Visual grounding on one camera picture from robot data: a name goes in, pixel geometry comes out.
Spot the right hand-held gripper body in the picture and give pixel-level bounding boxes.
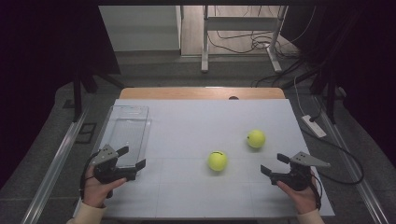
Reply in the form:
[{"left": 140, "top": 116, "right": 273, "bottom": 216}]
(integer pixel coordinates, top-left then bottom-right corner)
[{"left": 270, "top": 150, "right": 332, "bottom": 192}]

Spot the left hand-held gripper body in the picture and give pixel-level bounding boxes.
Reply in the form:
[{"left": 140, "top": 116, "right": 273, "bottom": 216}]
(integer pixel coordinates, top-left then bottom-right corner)
[{"left": 90, "top": 144, "right": 138, "bottom": 185}]

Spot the clear plastic container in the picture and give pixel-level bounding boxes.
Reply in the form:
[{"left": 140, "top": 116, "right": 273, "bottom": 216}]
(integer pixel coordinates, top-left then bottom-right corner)
[{"left": 102, "top": 105, "right": 152, "bottom": 176}]

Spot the yellow tennis ball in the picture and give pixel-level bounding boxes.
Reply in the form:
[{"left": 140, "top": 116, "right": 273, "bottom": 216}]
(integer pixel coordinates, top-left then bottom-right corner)
[
  {"left": 207, "top": 150, "right": 229, "bottom": 173},
  {"left": 246, "top": 129, "right": 266, "bottom": 149}
]

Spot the person's right hand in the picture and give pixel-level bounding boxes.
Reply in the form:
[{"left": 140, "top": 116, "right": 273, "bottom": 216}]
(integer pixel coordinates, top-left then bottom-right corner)
[{"left": 276, "top": 176, "right": 321, "bottom": 216}]

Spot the person's left hand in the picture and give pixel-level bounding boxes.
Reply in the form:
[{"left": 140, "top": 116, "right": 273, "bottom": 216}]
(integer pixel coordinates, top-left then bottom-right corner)
[{"left": 82, "top": 164, "right": 128, "bottom": 209}]

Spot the black floor plate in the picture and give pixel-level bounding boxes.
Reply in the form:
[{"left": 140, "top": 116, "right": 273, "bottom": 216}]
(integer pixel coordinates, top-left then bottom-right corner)
[{"left": 74, "top": 122, "right": 97, "bottom": 145}]

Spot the white power strip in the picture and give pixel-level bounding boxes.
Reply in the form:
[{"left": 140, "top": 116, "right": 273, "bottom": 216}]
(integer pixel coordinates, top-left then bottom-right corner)
[{"left": 301, "top": 114, "right": 328, "bottom": 139}]

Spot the white table board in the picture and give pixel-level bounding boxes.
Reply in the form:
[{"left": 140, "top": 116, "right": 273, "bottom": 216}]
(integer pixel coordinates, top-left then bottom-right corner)
[{"left": 73, "top": 98, "right": 335, "bottom": 218}]

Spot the black metal stand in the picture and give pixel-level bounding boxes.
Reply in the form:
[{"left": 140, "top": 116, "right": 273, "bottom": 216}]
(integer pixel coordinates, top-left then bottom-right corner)
[
  {"left": 311, "top": 68, "right": 337, "bottom": 125},
  {"left": 73, "top": 69, "right": 125, "bottom": 122}
]

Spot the dark curtain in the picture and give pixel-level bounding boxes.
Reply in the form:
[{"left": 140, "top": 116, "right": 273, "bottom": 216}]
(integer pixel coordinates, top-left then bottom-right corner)
[
  {"left": 281, "top": 0, "right": 396, "bottom": 171},
  {"left": 0, "top": 0, "right": 121, "bottom": 190}
]

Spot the white cabinet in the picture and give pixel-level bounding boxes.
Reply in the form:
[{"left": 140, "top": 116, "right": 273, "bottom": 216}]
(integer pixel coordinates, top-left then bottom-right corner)
[{"left": 98, "top": 5, "right": 182, "bottom": 52}]

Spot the right hand-held gripper cable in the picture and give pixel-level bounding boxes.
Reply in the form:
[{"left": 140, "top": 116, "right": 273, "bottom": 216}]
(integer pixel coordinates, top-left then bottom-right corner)
[{"left": 306, "top": 173, "right": 322, "bottom": 210}]

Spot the metal floor rail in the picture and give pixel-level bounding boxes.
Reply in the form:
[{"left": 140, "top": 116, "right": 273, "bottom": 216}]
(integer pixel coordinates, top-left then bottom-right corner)
[
  {"left": 20, "top": 110, "right": 90, "bottom": 224},
  {"left": 312, "top": 96, "right": 390, "bottom": 224}
]

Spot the white cable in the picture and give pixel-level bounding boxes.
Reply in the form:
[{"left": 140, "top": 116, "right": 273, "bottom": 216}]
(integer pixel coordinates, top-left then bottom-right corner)
[{"left": 293, "top": 76, "right": 306, "bottom": 117}]

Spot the black power cable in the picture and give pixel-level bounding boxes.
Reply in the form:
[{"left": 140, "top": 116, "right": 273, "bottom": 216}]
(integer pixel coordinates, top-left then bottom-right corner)
[{"left": 300, "top": 126, "right": 365, "bottom": 186}]

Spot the tangle of black cables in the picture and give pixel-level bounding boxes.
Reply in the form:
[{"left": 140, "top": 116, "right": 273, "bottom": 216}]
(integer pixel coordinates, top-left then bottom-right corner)
[{"left": 207, "top": 6, "right": 317, "bottom": 88}]

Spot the white desk frame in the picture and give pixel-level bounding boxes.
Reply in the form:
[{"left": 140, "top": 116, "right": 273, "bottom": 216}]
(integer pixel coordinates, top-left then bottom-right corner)
[{"left": 200, "top": 5, "right": 289, "bottom": 74}]

